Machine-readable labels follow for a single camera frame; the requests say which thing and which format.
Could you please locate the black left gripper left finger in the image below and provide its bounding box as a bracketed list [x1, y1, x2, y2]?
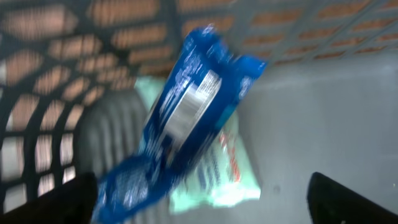
[1, 172, 98, 224]

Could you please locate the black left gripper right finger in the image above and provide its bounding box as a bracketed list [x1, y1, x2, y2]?
[307, 172, 397, 224]

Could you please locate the mint green tissue packet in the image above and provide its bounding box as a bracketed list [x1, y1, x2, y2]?
[133, 76, 262, 215]

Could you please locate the blue snack packet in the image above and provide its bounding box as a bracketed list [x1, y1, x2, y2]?
[93, 26, 267, 223]

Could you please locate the grey plastic lattice basket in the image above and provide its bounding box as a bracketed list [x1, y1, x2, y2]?
[1, 0, 397, 223]

